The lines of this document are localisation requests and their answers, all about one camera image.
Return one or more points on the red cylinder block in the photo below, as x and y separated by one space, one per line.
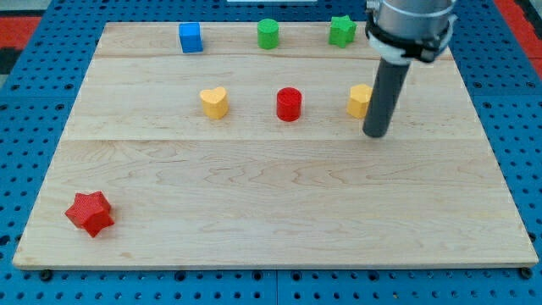
288 104

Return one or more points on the blue cube block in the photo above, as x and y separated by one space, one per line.
190 37

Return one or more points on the red star block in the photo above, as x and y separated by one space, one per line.
90 212

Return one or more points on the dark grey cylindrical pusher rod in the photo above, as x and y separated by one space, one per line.
386 91

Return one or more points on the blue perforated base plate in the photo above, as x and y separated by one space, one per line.
41 88

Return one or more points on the yellow heart block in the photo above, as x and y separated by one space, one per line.
215 103

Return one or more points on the green cylinder block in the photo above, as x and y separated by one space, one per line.
268 34

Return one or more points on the yellow hexagon block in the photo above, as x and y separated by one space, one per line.
359 99

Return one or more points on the green star block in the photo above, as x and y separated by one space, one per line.
342 31

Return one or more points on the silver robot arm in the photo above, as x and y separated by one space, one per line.
402 31

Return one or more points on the wooden board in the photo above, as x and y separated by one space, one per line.
251 191

